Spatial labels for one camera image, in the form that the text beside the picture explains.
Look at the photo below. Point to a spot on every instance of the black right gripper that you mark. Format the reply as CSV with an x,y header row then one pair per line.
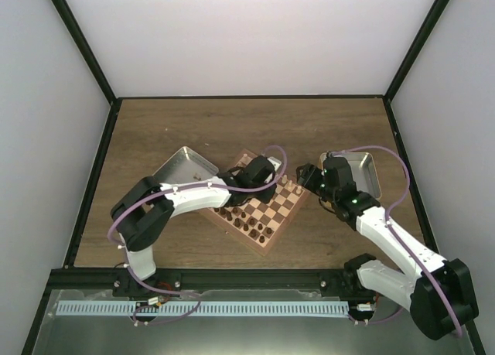
x,y
308,176

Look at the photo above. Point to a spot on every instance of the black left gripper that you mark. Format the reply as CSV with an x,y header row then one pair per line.
x,y
266,197

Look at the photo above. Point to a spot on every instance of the pink metal tin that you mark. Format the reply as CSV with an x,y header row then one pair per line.
x,y
185,166

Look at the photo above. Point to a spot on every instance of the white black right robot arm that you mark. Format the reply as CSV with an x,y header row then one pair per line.
x,y
438,293

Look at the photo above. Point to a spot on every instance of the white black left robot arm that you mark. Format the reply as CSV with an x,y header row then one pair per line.
x,y
142,214

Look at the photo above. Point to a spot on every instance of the wooden chess board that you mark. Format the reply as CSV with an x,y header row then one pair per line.
x,y
277,215

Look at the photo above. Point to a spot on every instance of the yellow bear tin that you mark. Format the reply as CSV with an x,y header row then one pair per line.
x,y
359,173

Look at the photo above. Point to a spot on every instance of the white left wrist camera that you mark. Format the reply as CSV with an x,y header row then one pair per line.
x,y
275,162

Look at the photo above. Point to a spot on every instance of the black aluminium frame rail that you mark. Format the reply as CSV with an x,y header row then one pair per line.
x,y
330,281

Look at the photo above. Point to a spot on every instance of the light blue slotted cable duct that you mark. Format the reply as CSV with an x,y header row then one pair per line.
x,y
206,309

